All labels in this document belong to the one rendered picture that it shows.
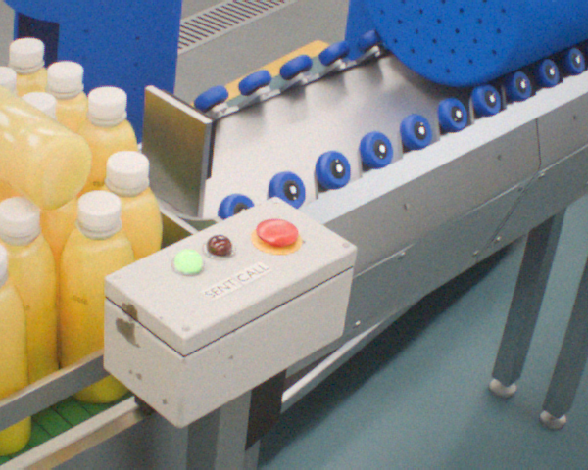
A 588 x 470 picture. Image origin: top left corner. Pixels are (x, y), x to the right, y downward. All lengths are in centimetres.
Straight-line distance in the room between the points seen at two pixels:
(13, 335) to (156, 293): 13
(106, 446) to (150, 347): 19
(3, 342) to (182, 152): 41
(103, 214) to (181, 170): 32
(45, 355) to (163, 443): 16
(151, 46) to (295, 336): 82
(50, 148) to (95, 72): 75
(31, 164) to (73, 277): 12
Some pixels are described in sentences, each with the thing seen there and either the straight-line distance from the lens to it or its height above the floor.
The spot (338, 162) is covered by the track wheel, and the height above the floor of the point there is 97.
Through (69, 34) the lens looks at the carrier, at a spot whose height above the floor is 94.
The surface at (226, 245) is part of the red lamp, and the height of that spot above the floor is 111.
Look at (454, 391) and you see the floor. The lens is 271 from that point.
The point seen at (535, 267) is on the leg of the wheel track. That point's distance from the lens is 252.
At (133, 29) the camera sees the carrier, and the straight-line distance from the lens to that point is 182.
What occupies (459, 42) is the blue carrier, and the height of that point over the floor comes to 103.
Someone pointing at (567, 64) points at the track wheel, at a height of 96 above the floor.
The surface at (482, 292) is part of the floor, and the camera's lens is 301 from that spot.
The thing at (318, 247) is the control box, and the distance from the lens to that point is 111.
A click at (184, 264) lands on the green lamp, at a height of 111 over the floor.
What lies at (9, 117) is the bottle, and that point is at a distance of 113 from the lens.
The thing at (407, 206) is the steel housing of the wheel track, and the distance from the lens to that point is 160.
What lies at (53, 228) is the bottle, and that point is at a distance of 118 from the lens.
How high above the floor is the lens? 173
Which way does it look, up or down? 34 degrees down
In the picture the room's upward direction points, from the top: 8 degrees clockwise
